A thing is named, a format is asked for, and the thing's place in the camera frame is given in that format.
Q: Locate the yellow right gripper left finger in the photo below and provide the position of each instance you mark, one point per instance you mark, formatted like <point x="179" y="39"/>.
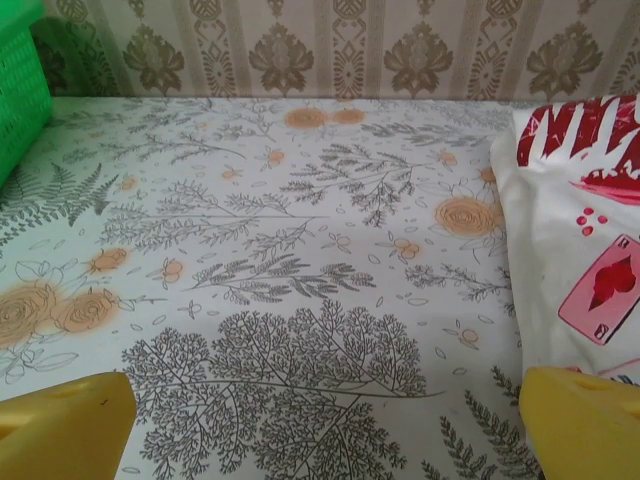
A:
<point x="65" y="430"/>

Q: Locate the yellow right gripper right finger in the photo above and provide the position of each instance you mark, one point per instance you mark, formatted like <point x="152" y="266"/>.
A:
<point x="585" y="430"/>

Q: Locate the folded white red-print t-shirt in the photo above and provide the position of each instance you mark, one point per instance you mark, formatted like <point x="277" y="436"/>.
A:
<point x="560" y="240"/>

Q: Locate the floral patterned table cover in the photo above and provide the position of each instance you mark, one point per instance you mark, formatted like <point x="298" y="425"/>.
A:
<point x="300" y="250"/>

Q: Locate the green plastic basket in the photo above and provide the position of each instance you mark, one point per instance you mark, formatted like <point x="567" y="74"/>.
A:
<point x="20" y="75"/>

